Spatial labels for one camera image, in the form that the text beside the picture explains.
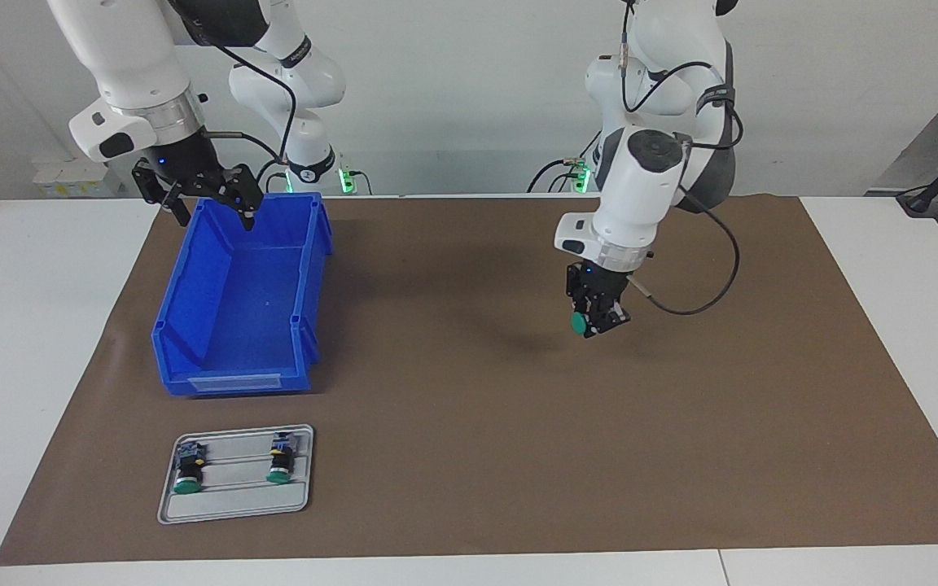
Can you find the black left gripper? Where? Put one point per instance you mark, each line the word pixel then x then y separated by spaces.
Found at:
pixel 598 281

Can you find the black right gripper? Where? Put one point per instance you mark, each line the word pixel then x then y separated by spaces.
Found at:
pixel 184 163

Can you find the green push button switch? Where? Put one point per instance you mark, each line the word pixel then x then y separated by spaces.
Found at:
pixel 579 325
pixel 280 464
pixel 187 472

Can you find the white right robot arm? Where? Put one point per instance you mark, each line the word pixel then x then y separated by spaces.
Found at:
pixel 123 65

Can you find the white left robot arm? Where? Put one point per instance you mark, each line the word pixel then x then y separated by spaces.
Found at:
pixel 648 187

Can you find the white power strip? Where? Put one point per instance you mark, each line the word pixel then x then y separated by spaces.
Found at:
pixel 78 181

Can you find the blue plastic storage bin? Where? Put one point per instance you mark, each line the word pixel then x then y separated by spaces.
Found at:
pixel 249 325

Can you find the brown table mat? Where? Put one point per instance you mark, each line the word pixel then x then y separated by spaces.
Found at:
pixel 518 448

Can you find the grey metal tray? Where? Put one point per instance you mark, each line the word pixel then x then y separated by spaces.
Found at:
pixel 233 505

